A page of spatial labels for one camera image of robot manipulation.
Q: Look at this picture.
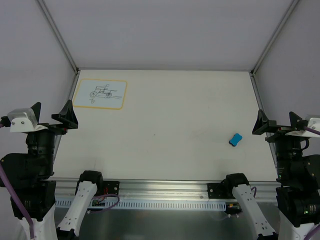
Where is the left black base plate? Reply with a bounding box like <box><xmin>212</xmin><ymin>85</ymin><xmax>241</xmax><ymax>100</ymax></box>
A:
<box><xmin>102</xmin><ymin>180</ymin><xmax>120</xmax><ymax>195</ymax></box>

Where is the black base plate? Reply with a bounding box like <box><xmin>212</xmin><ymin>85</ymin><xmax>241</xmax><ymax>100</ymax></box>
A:
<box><xmin>207</xmin><ymin>182</ymin><xmax>229</xmax><ymax>199</ymax></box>
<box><xmin>102</xmin><ymin>180</ymin><xmax>120</xmax><ymax>195</ymax></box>

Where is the white slotted cable duct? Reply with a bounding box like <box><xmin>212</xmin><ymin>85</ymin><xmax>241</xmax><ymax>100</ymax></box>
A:
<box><xmin>56</xmin><ymin>197</ymin><xmax>227</xmax><ymax>212</ymax></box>

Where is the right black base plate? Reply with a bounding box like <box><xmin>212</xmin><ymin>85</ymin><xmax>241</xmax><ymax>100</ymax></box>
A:
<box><xmin>207</xmin><ymin>182</ymin><xmax>229</xmax><ymax>199</ymax></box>

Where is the aluminium frame post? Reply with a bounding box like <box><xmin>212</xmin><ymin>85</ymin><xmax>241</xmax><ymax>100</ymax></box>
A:
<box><xmin>250</xmin><ymin>0</ymin><xmax>300</xmax><ymax>76</ymax></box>
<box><xmin>35</xmin><ymin>0</ymin><xmax>79</xmax><ymax>74</ymax></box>

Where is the aluminium mounting rail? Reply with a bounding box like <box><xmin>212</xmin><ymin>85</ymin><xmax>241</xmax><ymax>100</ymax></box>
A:
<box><xmin>51</xmin><ymin>177</ymin><xmax>280</xmax><ymax>203</ymax></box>

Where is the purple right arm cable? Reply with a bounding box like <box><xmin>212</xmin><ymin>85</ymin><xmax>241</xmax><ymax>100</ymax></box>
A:
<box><xmin>303</xmin><ymin>126</ymin><xmax>320</xmax><ymax>137</ymax></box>

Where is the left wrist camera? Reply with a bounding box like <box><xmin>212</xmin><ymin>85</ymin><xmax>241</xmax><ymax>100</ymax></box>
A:
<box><xmin>7</xmin><ymin>108</ymin><xmax>48</xmax><ymax>133</ymax></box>

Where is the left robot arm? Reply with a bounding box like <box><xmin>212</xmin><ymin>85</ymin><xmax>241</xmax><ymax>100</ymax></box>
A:
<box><xmin>0</xmin><ymin>100</ymin><xmax>104</xmax><ymax>240</ymax></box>

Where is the yellow-framed small whiteboard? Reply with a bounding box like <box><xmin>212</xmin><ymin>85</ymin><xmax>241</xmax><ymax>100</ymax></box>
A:
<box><xmin>72</xmin><ymin>78</ymin><xmax>127</xmax><ymax>110</ymax></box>

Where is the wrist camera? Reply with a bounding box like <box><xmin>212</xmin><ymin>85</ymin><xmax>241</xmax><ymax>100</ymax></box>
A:
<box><xmin>7</xmin><ymin>108</ymin><xmax>48</xmax><ymax>133</ymax></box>
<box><xmin>288</xmin><ymin>116</ymin><xmax>320</xmax><ymax>138</ymax></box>

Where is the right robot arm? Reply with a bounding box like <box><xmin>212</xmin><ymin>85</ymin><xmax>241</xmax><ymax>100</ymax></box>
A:
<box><xmin>221</xmin><ymin>109</ymin><xmax>320</xmax><ymax>240</ymax></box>

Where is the left aluminium frame post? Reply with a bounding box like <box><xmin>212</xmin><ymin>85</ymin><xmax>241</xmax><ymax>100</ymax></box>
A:
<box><xmin>35</xmin><ymin>0</ymin><xmax>79</xmax><ymax>74</ymax></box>

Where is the blue whiteboard eraser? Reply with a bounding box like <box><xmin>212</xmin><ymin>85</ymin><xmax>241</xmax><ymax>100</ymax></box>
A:
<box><xmin>228</xmin><ymin>133</ymin><xmax>243</xmax><ymax>147</ymax></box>

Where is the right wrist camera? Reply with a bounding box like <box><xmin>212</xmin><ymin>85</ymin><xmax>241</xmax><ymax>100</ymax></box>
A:
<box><xmin>288</xmin><ymin>116</ymin><xmax>320</xmax><ymax>138</ymax></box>

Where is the right aluminium frame post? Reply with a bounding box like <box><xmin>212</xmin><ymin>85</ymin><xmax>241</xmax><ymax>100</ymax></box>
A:
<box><xmin>250</xmin><ymin>0</ymin><xmax>300</xmax><ymax>76</ymax></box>

